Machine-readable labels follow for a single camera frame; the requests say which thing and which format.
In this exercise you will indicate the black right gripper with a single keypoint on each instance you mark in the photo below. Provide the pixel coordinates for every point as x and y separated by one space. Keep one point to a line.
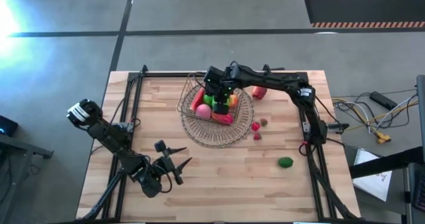
219 92

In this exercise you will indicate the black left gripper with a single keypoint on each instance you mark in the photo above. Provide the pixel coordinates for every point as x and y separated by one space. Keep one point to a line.
166 165

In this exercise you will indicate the red yellow mango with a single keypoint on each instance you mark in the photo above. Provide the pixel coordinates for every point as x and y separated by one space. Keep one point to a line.
224 119

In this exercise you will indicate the orange bell pepper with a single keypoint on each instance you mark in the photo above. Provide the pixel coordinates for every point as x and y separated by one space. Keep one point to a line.
233 101

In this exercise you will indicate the pink peach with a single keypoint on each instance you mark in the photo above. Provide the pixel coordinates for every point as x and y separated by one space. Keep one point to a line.
203 111

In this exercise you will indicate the watermelon slice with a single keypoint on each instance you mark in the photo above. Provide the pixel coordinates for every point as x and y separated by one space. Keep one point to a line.
197 99

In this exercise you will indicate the red strawberry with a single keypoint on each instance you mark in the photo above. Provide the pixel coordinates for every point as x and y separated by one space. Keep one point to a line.
257 136
255 126
264 122

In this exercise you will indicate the dark green avocado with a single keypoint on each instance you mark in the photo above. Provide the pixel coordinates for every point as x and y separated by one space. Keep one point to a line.
285 162

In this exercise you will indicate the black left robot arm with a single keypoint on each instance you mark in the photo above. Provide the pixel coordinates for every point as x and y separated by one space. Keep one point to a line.
109 137

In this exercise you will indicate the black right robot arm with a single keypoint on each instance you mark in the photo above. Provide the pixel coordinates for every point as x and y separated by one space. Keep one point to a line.
272 81

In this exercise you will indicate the red apple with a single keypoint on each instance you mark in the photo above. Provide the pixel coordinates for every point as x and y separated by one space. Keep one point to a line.
259 93

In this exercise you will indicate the grey side desk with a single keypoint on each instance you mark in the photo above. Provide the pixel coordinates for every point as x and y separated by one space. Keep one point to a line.
20 144

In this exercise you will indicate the black power strip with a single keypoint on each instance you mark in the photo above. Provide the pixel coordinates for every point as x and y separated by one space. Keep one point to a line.
383 100

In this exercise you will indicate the black desk leg bar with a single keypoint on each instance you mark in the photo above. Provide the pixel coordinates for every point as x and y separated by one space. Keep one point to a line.
382 164

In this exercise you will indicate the white paper sheet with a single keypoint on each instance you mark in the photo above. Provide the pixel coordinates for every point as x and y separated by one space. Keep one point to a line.
375 185

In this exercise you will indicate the black device blue light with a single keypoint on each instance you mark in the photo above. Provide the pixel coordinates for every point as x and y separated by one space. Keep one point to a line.
8 126

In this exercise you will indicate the black hazard-striped floor mat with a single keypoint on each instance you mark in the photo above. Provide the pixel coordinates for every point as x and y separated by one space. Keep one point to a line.
365 11

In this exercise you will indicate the dark laptop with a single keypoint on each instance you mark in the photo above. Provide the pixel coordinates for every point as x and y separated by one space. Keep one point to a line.
420 190

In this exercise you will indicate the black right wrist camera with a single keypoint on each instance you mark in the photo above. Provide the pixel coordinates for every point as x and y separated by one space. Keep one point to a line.
213 75

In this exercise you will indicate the black aluminium rig frame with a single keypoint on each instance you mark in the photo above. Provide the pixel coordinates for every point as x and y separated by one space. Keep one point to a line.
159 74

